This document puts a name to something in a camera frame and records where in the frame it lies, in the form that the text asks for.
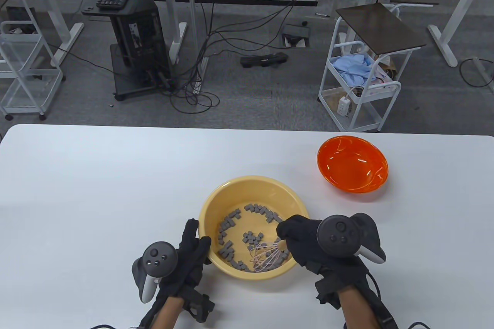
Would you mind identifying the person's right hand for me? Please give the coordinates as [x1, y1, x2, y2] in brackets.
[277, 215, 367, 309]

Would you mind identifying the person's left hand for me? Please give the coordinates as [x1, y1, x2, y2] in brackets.
[157, 218, 213, 298]

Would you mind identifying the wire whisk with wooden handle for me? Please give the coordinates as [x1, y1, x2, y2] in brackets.
[249, 238, 288, 272]

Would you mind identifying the pile of grey toy blocks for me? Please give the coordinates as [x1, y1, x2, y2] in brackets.
[217, 203, 291, 272]

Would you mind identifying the yellow plastic basin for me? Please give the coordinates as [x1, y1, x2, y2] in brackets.
[198, 176, 310, 280]

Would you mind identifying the orange translucent bowl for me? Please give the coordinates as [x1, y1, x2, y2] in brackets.
[317, 135, 389, 193]

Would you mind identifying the person's left forearm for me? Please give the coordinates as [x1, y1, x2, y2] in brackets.
[152, 296, 186, 329]

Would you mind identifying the person's right forearm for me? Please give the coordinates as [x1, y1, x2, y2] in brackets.
[338, 287, 381, 329]

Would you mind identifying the grey left hand controller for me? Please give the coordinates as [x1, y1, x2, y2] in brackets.
[132, 241, 178, 304]

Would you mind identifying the grey hand controller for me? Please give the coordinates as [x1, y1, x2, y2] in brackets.
[316, 213, 386, 264]
[132, 241, 178, 304]

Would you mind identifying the grey right hand controller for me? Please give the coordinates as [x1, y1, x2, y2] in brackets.
[316, 213, 386, 264]

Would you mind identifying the blue cloth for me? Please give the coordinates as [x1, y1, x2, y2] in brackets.
[333, 54, 374, 86]

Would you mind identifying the black power strip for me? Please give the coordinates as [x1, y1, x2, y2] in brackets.
[240, 51, 289, 68]

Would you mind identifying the floor socket box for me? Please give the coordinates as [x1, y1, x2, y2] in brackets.
[282, 24, 311, 49]

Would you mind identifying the white trolley with dark top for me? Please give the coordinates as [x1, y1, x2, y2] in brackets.
[318, 2, 427, 133]

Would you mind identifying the black computer cart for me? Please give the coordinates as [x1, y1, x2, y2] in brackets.
[81, 0, 173, 101]

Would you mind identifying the white desk with T-foot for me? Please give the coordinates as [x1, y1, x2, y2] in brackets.
[0, 0, 85, 67]
[427, 0, 494, 68]

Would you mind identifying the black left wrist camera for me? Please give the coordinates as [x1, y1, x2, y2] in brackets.
[181, 289, 215, 324]

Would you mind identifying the black forearm battery strap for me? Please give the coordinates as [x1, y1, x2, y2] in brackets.
[365, 271, 398, 329]

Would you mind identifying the tangle of black cables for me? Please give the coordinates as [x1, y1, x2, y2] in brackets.
[162, 0, 332, 114]

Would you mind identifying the black cable loop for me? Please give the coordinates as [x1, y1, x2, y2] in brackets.
[459, 58, 494, 87]

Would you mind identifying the white wire mesh trolley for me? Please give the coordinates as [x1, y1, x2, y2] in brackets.
[0, 0, 64, 121]

